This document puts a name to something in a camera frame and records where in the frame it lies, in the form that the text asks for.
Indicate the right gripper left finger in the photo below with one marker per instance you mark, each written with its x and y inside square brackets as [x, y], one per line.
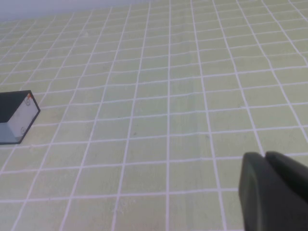
[255, 192]

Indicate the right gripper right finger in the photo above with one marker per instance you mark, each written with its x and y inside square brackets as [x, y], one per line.
[293, 187]

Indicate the black printed glasses case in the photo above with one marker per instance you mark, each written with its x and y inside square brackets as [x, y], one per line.
[21, 120]

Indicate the green checkered tablecloth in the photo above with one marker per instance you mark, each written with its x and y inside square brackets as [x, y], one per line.
[154, 96]

